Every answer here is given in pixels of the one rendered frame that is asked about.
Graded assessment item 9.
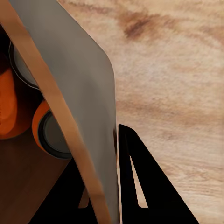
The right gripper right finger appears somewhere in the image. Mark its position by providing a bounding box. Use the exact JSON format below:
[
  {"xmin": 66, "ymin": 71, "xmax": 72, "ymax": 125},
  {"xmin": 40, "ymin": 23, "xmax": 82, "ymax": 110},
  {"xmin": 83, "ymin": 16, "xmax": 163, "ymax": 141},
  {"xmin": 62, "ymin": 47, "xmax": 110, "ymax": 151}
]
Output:
[{"xmin": 118, "ymin": 124, "xmax": 199, "ymax": 224}]

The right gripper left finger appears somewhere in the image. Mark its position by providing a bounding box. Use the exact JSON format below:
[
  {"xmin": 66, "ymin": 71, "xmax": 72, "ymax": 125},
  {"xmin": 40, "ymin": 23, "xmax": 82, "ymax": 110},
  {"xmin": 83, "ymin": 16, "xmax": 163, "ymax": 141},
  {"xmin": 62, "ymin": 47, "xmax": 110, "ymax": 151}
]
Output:
[{"xmin": 29, "ymin": 158, "xmax": 98, "ymax": 224}]

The trash can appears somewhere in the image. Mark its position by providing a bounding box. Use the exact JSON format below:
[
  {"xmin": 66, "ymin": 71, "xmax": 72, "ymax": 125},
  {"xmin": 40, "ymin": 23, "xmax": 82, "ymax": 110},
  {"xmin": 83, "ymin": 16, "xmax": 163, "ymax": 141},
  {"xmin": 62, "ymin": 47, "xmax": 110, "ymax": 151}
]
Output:
[{"xmin": 0, "ymin": 0, "xmax": 120, "ymax": 224}]

